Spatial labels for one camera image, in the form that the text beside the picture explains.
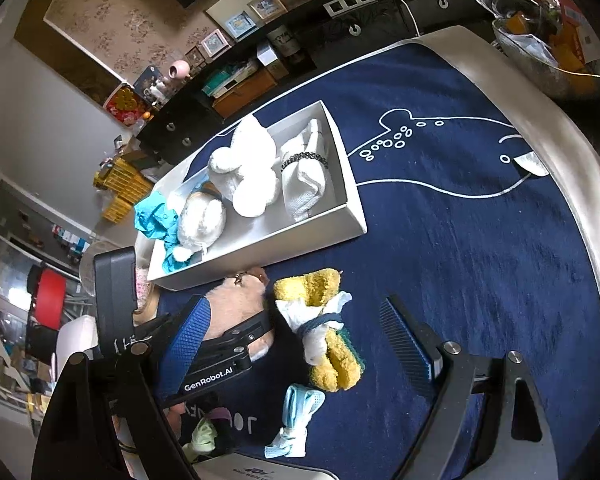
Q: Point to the red floral gift box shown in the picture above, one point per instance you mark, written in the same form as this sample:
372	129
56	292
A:
125	105

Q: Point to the white triple socket panel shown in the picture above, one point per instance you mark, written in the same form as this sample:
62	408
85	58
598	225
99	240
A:
350	1

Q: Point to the navy whale print tablecloth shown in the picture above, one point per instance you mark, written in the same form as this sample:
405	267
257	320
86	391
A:
480	260

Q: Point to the yellow sponge cloth bundle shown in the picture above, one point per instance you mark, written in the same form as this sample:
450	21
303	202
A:
330	355

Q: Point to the yellow plastic crate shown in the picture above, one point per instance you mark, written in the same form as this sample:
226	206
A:
125	190

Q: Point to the white cardboard box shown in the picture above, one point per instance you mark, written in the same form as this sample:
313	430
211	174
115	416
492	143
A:
290	245

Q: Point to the glass dome with flowers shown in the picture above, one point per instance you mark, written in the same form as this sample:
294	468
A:
144	287

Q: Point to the red chair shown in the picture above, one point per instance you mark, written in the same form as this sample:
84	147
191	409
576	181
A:
50	295

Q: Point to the blue figurine box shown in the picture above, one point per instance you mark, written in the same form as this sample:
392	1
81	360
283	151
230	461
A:
147	80

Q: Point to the wooden picture frame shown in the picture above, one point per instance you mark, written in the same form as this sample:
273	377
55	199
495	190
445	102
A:
267	6

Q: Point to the white towel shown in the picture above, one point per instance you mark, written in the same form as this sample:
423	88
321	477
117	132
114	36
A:
302	190

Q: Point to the small dark picture frame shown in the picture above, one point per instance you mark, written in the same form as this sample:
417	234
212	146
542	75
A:
195	55

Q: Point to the glass bowl of snacks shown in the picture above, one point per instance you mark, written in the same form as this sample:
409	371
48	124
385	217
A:
540	60

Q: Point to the blue picture frame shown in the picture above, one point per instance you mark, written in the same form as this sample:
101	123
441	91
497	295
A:
240	25

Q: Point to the brown teddy bear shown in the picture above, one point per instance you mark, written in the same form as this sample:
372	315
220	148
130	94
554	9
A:
235	300

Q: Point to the white plastic storage box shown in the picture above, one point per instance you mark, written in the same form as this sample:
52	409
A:
270	470

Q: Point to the blue-dressed plush doll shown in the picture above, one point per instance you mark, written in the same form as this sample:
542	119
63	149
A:
155	222

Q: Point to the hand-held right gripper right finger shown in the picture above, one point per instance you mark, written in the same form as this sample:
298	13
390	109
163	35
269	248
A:
410	345

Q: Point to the white fluffy plush toy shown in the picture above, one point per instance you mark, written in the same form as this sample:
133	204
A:
245	175

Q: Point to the dark canister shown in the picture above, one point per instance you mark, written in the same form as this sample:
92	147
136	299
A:
282	37

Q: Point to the white chair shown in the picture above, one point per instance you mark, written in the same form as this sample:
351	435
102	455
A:
77	332

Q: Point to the black low cabinet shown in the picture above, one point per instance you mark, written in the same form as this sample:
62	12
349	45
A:
420	15

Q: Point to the light blue baby sock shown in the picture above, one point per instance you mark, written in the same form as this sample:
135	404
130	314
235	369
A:
300	400

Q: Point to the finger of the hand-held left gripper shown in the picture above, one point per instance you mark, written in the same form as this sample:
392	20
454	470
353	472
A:
250	325

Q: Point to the pink round gadget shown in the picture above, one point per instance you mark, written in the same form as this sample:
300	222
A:
179	70

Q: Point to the small white box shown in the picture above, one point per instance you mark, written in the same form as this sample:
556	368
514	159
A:
267	52

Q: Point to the teal and white box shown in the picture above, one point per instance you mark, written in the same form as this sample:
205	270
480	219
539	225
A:
225	80

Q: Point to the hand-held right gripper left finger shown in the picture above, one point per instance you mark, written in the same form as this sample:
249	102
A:
190	345

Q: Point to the person's left hand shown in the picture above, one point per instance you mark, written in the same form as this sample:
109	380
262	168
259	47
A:
180	417

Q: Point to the pink picture frame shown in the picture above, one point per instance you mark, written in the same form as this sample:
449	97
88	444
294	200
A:
215	42

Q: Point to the pale green scrunchie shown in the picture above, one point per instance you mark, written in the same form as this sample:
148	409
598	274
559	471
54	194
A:
203	437

